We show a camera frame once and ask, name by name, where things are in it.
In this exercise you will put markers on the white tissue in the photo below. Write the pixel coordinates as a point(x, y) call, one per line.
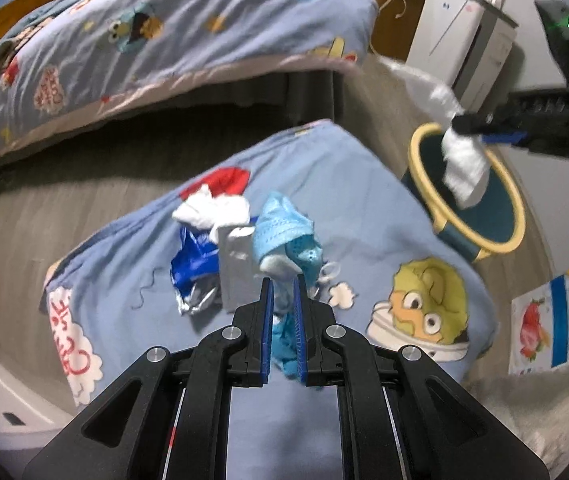
point(209, 210)
point(464, 170)

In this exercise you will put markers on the blue silver foil wrapper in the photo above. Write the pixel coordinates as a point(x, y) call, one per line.
point(192, 265)

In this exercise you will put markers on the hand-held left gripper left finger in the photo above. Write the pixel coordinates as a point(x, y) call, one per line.
point(266, 330)

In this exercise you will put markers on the strawberry print carton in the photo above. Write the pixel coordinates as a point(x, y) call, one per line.
point(544, 325)

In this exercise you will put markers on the yellow rimmed blue bin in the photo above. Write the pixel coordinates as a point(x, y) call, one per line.
point(494, 215)

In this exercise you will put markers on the wooden headboard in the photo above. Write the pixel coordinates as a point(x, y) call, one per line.
point(9, 15)

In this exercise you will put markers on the white air purifier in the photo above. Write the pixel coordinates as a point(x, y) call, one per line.
point(439, 35)

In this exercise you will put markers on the dark bed base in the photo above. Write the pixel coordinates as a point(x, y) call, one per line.
point(294, 95)

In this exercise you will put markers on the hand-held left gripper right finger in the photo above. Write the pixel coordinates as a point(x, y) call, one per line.
point(302, 330)

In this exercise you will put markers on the brown cloth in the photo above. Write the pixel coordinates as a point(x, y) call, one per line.
point(3, 54)

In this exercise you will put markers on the white furniture panel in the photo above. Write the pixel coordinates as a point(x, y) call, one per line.
point(4, 390)

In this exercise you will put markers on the light blue face mask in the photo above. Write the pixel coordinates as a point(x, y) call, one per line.
point(279, 222)

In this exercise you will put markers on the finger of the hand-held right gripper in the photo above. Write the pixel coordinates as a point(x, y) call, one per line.
point(507, 137)
point(539, 110)

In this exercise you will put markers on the silver pouch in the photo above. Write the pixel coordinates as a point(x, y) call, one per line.
point(237, 270)

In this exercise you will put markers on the cyan face mask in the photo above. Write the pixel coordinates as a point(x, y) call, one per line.
point(287, 340)

